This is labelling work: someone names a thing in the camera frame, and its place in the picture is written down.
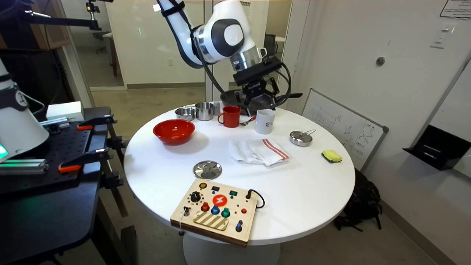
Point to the tall steel pot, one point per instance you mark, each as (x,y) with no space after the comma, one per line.
(207,112)

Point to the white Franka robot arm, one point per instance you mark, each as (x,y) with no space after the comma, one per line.
(221,34)

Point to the red bowl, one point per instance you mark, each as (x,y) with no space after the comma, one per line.
(174,133)

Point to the wooden button board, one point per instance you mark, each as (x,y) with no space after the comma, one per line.
(215,211)

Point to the white box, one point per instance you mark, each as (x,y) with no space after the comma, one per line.
(65,110)

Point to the red and white striped towel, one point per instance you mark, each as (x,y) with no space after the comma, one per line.
(258,150)

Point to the black backpack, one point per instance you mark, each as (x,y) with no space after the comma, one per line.
(361,200)

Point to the aluminium rail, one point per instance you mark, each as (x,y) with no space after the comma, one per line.
(23,165)

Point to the yellow sponge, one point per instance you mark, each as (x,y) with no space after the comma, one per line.
(332,156)

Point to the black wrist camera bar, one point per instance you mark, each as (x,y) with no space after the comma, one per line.
(257,71)

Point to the red enamel mug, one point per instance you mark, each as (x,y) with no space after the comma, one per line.
(230,118)

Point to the black wall tray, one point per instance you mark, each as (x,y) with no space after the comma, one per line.
(435,147)

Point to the black robot mounting cart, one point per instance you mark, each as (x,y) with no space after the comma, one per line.
(49,211)

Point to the paper wall notice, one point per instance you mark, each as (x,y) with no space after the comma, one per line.
(457,9)

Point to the black clamp orange tip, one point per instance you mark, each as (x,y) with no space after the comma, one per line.
(82,163)
(93,124)

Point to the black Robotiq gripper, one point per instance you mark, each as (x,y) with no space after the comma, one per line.
(258,93)

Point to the flat round metal lid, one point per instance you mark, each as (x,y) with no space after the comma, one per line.
(208,169)

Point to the small grey dish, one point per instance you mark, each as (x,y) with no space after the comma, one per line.
(301,138)

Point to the leaning whiteboard with drawings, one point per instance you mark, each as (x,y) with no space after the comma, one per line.
(344,127)

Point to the white mug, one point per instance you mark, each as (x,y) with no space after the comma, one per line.
(266,122)

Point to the white wall switch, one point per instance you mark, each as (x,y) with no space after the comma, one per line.
(444,37)

